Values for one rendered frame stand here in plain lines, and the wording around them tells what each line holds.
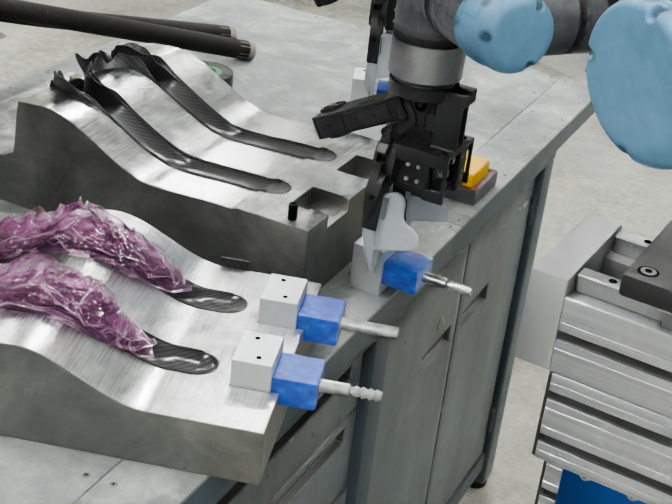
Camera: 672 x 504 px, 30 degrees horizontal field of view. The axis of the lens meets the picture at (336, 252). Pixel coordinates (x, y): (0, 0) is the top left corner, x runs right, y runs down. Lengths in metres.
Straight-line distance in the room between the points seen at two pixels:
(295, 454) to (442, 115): 0.43
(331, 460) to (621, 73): 0.82
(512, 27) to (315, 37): 1.04
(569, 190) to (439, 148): 2.40
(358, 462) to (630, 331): 0.66
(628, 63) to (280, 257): 0.55
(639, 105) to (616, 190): 2.85
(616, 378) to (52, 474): 0.47
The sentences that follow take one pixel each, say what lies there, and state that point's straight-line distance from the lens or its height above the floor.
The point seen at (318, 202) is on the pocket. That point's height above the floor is 0.87.
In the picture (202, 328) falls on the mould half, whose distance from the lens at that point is 1.17.
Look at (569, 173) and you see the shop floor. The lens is 3.76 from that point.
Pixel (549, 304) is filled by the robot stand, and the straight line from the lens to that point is 1.06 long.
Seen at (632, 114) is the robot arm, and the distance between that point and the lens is 0.87.
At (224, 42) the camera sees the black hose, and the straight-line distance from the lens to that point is 1.95.
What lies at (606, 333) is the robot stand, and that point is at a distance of 1.05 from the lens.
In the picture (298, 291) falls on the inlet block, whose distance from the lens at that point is 1.19.
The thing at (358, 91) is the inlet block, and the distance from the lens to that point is 1.80.
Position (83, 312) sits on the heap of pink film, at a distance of 1.11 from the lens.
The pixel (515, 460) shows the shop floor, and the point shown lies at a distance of 2.50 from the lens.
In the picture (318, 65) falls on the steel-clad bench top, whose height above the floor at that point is 0.80.
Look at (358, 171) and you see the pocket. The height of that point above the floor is 0.87.
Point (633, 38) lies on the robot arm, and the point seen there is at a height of 1.23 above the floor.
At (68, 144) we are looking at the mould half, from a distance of 1.42.
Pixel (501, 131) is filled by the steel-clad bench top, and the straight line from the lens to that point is 1.83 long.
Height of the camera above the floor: 1.48
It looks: 28 degrees down
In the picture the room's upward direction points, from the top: 6 degrees clockwise
